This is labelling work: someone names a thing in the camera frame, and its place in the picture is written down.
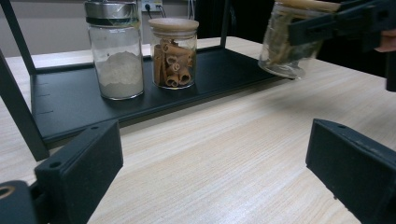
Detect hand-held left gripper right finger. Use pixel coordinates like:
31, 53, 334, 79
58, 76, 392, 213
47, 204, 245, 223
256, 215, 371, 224
304, 118, 396, 224

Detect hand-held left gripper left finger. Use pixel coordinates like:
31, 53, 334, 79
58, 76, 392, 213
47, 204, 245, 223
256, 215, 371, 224
33, 119, 124, 224

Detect wooden-lid glass jar dried herbs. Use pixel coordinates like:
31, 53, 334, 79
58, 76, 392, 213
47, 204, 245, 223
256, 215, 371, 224
257, 0, 342, 80

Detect black metal two-tier rack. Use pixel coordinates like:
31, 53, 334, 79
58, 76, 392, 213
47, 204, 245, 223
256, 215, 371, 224
0, 0, 283, 162

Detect metal-lid glass jar white powder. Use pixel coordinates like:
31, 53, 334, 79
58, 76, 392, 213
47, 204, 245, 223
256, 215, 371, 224
83, 0, 146, 101

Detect wooden-lid glass jar cinnamon sticks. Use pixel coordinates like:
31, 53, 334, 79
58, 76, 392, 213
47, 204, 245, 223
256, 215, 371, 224
148, 17, 200, 91

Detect black outlet cables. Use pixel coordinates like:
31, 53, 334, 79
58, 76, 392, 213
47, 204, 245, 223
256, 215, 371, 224
144, 3, 195, 20

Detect white wall power outlet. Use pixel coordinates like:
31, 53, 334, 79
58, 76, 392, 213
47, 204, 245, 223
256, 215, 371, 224
141, 0, 163, 13

